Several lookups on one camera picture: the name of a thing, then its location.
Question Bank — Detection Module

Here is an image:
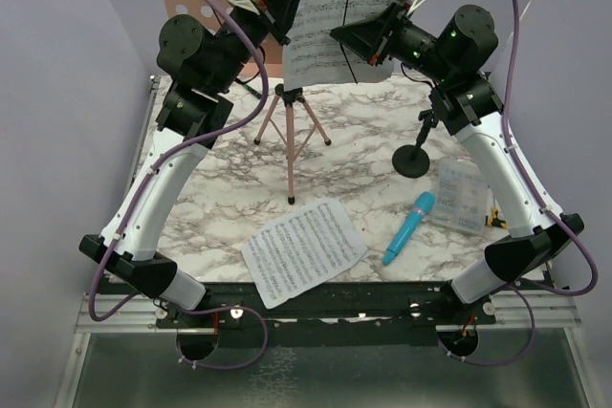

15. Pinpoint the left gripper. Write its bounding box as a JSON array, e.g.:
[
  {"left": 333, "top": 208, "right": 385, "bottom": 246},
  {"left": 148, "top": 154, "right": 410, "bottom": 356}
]
[{"left": 208, "top": 0, "right": 307, "bottom": 93}]

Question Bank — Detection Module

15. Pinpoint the sheet music page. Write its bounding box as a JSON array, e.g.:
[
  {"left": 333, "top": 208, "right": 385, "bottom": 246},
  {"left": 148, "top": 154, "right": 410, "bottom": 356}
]
[
  {"left": 241, "top": 198, "right": 368, "bottom": 310},
  {"left": 282, "top": 0, "right": 394, "bottom": 90}
]

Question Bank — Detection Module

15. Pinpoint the clear plastic parts box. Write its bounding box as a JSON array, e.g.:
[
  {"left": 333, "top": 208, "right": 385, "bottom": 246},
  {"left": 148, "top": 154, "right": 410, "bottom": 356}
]
[{"left": 430, "top": 159, "right": 489, "bottom": 235}]

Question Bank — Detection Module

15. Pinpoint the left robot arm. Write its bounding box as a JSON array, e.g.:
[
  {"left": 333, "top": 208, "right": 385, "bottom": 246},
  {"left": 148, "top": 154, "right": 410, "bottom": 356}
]
[{"left": 79, "top": 0, "right": 300, "bottom": 327}]

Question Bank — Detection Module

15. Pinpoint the aluminium frame rail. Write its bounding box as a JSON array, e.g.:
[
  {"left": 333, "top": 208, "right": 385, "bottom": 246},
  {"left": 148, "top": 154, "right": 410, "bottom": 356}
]
[{"left": 75, "top": 290, "right": 581, "bottom": 333}]

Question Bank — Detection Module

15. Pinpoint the pink music stand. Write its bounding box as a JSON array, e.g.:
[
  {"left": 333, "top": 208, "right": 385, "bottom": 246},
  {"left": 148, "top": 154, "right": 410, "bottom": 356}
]
[{"left": 151, "top": 0, "right": 413, "bottom": 206}]

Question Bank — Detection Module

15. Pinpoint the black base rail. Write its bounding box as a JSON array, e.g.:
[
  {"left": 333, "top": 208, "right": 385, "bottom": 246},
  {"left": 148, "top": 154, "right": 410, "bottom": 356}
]
[{"left": 154, "top": 282, "right": 493, "bottom": 348}]

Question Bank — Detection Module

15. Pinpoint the teal toy microphone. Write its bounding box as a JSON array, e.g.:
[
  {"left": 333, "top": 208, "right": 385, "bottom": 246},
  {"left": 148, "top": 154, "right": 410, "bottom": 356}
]
[{"left": 382, "top": 191, "right": 435, "bottom": 267}]

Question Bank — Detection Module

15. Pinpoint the black microphone stand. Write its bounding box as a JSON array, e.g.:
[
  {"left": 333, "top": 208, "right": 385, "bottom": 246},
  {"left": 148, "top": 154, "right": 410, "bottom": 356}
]
[{"left": 392, "top": 109, "right": 438, "bottom": 179}]

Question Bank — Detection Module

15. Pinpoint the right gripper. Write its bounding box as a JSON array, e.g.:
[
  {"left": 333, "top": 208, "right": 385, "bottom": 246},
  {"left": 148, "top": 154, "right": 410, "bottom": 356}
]
[{"left": 329, "top": 0, "right": 453, "bottom": 85}]

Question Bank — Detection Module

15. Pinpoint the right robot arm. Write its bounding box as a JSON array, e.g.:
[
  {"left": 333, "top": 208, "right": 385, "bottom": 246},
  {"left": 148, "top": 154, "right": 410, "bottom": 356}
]
[{"left": 330, "top": 0, "right": 584, "bottom": 323}]

